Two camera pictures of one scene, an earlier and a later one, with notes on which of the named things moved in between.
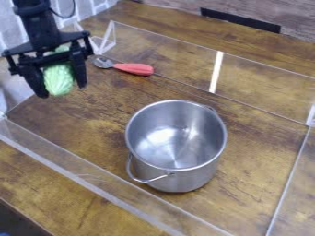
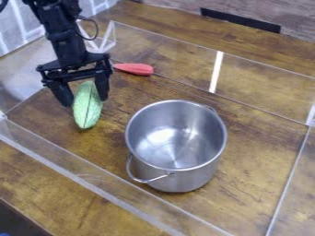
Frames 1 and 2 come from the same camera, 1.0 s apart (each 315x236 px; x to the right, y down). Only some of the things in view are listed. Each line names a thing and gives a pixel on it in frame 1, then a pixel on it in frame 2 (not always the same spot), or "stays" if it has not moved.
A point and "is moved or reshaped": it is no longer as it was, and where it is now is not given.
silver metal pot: x=176 y=138 stays
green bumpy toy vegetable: x=59 y=76 is moved or reshaped
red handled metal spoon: x=127 y=67 stays
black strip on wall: x=241 y=20 stays
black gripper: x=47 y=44 to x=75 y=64
